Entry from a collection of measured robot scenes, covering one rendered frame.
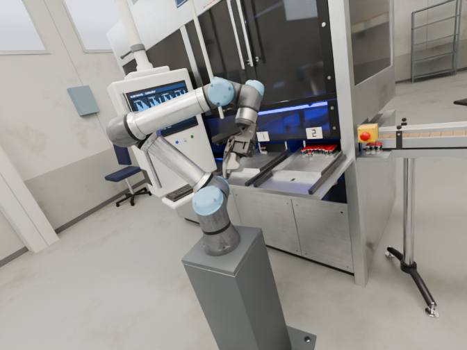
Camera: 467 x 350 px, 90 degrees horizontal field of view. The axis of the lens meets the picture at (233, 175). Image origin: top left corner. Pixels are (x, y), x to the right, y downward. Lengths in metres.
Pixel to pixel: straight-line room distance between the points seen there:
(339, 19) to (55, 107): 4.14
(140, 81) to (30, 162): 3.04
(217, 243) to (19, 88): 4.03
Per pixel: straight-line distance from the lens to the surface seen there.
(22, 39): 4.79
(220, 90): 0.72
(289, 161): 1.36
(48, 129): 4.52
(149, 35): 2.17
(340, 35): 1.23
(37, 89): 4.62
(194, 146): 1.70
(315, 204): 1.53
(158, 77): 1.64
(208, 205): 0.83
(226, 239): 0.90
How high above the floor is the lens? 1.35
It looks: 20 degrees down
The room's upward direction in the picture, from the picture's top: 16 degrees counter-clockwise
